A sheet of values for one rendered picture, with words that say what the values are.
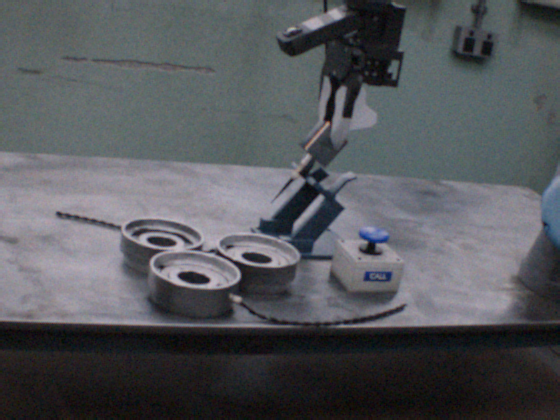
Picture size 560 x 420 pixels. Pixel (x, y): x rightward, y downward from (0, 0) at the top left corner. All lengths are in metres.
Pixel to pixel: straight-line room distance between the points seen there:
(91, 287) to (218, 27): 1.75
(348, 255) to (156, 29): 1.62
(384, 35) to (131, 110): 1.59
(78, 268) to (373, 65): 0.47
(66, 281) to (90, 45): 1.65
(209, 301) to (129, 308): 0.09
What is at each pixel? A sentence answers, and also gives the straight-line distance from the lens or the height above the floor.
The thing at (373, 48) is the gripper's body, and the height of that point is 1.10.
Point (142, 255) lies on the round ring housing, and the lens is 1.13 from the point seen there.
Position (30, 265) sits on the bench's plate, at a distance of 1.13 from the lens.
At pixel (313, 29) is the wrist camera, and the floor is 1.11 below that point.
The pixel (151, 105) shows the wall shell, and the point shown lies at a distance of 2.77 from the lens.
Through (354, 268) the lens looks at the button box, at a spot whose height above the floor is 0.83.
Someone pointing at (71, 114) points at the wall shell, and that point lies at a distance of 2.73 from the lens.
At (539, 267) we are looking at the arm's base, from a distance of 1.35.
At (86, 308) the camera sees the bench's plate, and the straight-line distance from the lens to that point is 1.04.
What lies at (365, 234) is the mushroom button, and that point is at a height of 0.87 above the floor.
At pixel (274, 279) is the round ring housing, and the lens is 1.13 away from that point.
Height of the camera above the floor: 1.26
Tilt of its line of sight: 19 degrees down
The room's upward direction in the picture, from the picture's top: 10 degrees clockwise
